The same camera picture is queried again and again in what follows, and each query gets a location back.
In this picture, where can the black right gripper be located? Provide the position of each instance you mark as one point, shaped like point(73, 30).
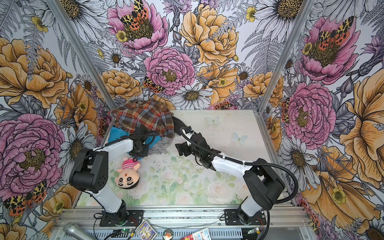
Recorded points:
point(185, 146)

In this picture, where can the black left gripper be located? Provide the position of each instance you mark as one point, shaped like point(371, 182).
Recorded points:
point(144, 154)

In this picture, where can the turquoise fleece cloth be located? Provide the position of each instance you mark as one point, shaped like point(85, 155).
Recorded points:
point(116, 133)

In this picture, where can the red brown plaid cloth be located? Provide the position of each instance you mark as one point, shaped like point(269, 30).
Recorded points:
point(151, 115)

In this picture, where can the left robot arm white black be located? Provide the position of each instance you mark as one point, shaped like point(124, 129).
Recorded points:
point(90, 175)

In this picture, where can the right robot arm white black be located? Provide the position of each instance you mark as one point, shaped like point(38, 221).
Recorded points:
point(263, 183)

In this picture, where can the grey cloth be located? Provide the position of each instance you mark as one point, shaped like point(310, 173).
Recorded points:
point(160, 147)

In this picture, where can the cartoon boy plush doll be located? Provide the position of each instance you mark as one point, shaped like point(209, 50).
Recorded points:
point(129, 176)

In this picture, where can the colourful card pack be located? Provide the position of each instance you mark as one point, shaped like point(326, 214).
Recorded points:
point(145, 231)

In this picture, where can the red white booklet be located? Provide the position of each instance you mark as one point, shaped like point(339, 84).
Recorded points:
point(203, 234)

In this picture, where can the round badge button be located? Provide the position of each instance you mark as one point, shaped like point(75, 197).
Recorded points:
point(168, 234)

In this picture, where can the silver microphone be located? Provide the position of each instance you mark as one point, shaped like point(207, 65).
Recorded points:
point(74, 230)

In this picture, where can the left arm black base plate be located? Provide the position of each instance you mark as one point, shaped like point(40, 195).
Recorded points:
point(130, 218)

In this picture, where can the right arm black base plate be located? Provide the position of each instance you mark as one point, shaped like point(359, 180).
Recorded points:
point(233, 217)

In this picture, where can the aluminium front rail frame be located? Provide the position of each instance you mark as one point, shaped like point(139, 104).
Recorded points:
point(286, 223)

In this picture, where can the aluminium corner post left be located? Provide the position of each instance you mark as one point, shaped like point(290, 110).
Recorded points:
point(65, 22)

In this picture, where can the aluminium corner post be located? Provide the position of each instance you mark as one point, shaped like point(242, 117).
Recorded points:
point(291, 40)
point(65, 22)

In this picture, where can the aluminium corner post right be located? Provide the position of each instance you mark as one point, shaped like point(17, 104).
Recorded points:
point(291, 40)

